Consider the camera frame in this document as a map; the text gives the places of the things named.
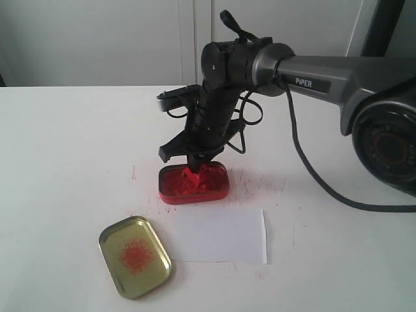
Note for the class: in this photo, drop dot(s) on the gold tin lid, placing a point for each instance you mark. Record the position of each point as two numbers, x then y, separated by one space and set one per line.
135 257

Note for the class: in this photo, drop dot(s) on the red stamp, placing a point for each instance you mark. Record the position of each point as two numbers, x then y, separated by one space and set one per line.
198 179

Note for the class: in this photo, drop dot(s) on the red ink pad tin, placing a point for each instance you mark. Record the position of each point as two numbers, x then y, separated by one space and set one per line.
178 185

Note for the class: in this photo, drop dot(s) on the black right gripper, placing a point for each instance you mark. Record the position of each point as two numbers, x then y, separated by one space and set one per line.
209 116

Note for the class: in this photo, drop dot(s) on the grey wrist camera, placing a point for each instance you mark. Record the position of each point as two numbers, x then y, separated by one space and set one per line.
185 96

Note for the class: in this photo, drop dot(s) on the white paper sheet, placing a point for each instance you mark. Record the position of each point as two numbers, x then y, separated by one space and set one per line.
211 234

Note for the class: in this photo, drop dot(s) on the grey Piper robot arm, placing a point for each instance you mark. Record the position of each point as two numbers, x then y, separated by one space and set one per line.
375 95

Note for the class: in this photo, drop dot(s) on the dark vertical post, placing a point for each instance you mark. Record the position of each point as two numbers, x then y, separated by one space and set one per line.
382 27

